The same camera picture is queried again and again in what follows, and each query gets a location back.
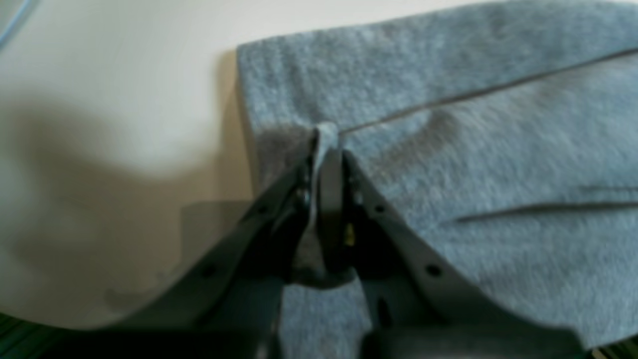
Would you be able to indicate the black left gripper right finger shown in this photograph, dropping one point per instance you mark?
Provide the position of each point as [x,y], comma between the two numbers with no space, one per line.
[420,306]

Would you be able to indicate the grey t-shirt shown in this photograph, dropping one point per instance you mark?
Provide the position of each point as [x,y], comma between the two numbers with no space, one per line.
[503,133]

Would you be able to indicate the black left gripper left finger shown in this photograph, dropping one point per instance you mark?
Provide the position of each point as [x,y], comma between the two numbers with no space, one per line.
[227,305]

